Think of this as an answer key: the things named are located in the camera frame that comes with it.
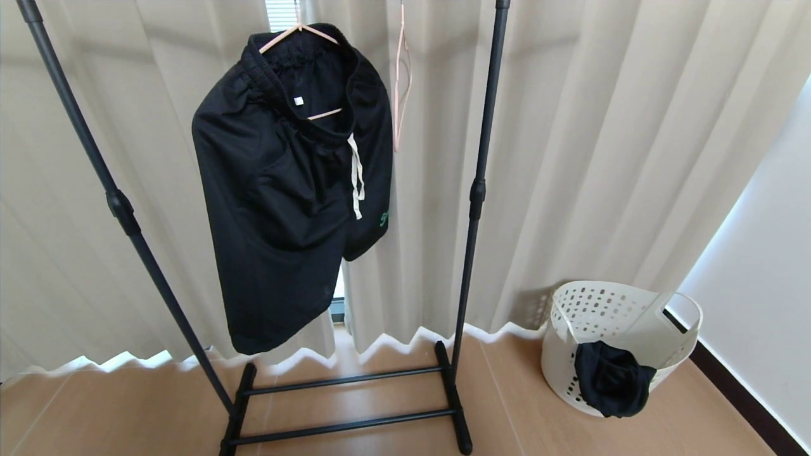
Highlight black shorts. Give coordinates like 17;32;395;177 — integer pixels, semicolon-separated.
191;23;394;356

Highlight pink clothes hanger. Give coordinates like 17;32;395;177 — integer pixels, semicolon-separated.
259;0;344;121
392;0;413;153

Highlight black garment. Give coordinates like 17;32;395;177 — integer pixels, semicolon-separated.
573;341;658;419

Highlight black clothes rack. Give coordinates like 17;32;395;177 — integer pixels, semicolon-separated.
16;0;511;456

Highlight white laundry basket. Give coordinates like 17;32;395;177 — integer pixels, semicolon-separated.
540;281;703;418

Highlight beige curtain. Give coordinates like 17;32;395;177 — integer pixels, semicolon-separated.
0;0;336;382
301;0;811;357

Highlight window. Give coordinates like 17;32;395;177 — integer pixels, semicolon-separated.
265;0;348;325

